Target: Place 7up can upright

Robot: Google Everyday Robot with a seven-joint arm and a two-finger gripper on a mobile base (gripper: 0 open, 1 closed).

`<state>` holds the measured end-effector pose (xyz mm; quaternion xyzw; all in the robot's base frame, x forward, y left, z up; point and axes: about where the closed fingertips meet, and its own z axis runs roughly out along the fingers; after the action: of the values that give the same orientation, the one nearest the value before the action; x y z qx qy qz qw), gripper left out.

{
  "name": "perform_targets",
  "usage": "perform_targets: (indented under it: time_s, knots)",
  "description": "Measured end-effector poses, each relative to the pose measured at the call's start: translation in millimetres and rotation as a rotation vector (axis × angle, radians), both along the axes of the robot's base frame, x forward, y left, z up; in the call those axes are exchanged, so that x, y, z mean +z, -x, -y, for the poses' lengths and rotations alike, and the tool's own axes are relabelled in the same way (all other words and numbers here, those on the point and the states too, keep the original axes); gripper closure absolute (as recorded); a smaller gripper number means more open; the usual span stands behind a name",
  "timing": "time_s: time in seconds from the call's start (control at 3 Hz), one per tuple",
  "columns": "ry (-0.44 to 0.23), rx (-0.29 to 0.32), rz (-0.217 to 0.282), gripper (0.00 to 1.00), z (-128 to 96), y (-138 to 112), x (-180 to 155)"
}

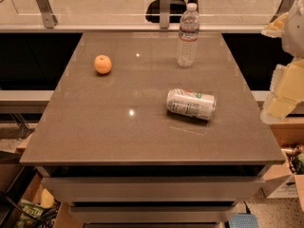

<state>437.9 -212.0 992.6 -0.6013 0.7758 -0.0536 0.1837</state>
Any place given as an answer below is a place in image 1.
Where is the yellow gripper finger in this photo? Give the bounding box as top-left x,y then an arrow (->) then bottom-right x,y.
260,58 -> 304,124
261,12 -> 289,38

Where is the silver 7up soda can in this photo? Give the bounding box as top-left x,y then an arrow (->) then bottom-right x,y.
166,88 -> 216,121

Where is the clear plastic water bottle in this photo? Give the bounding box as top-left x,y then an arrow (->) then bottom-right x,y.
177,3 -> 200,67

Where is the cardboard box on right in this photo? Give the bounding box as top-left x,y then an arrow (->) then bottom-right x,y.
262,117 -> 304,211

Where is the cardboard box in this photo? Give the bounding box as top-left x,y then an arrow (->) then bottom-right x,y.
262,117 -> 304,211
0,135 -> 84,228

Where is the black office chair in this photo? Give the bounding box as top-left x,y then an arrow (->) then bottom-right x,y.
145,0 -> 199,23

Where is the blue perforated mat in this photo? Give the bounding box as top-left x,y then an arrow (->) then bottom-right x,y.
228,214 -> 259,228

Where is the orange fruit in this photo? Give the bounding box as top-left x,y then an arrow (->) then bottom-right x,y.
93,55 -> 112,74

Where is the lower metal drawer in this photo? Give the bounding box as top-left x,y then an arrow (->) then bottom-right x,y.
68,206 -> 236,223

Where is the metal drawer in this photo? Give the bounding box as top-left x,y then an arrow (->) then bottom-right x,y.
43,177 -> 264,202
68,206 -> 236,223

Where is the upper metal drawer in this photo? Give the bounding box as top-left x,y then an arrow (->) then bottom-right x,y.
43,177 -> 264,202

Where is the yellow snack bag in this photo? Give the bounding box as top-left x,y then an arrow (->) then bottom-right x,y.
40,188 -> 55,209

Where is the cardboard box on left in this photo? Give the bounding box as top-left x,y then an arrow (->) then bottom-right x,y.
0,135 -> 84,228

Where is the green snack bag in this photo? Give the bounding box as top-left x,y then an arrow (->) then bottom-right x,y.
13,199 -> 45,228

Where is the right metal railing bracket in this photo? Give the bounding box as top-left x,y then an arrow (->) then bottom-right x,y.
271,0 -> 295,22

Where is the metal railing bracket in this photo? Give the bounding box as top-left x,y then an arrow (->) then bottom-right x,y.
160,0 -> 170,29
271,0 -> 295,22
35,0 -> 58,29

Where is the middle metal railing bracket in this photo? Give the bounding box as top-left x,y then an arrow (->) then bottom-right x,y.
160,0 -> 170,29

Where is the left metal railing bracket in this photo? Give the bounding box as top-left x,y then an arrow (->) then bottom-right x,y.
35,0 -> 58,29

